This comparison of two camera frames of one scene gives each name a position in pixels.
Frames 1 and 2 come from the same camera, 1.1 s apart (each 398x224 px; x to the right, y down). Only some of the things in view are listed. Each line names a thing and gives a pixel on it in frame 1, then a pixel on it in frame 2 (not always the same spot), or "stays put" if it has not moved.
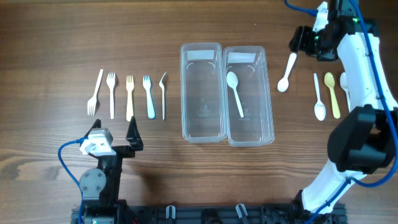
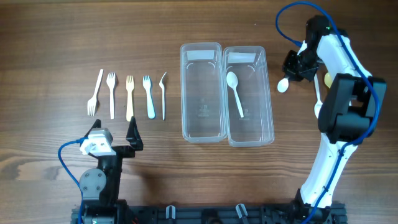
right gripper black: [300, 42] to [291, 73]
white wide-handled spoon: [283, 83] stays put
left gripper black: [135, 142] stays put
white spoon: [232, 80] stays put
